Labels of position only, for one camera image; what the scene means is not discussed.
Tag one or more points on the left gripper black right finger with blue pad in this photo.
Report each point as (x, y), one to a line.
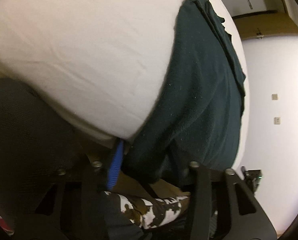
(223, 207)

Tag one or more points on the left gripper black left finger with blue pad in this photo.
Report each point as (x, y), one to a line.
(87, 212)

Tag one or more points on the dark green knit garment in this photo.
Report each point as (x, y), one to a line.
(198, 115)

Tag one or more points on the cow print fabric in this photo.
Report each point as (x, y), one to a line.
(149, 214)

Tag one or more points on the white bed mattress sheet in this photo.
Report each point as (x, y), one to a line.
(100, 64)

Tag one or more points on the brown wooden door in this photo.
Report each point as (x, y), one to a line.
(279, 19)

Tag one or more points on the beige wall socket plate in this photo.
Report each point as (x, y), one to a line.
(277, 121)

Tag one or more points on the beige wall switch plate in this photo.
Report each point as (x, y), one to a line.
(274, 96)

